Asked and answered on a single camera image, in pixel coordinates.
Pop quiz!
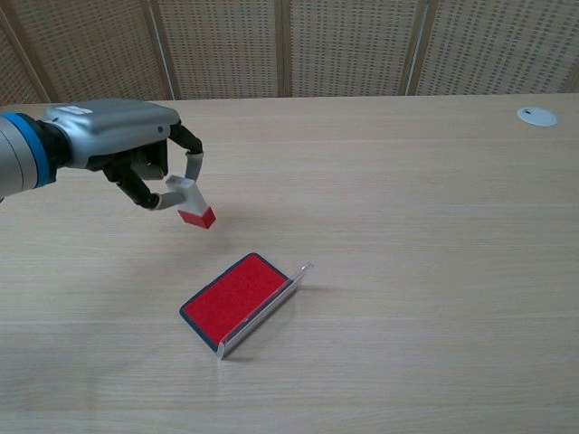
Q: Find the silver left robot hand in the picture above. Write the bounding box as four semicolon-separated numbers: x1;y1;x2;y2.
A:
43;98;204;212

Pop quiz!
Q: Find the small red-based stamp block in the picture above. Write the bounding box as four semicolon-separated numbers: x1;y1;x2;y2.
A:
165;175;217;230

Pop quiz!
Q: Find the woven folding screen panel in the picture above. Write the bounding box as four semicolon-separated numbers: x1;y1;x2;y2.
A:
406;0;579;98
282;0;427;99
0;0;176;105
148;0;290;101
0;13;52;107

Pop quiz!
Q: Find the red ink pad dark case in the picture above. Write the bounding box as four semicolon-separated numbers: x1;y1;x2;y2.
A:
178;252;290;352

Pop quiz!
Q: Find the clear plastic ink pad lid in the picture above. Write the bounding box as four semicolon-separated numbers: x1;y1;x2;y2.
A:
216;260;315;361

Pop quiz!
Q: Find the grey round cable grommet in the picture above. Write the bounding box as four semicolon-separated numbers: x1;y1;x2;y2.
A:
516;106;558;128

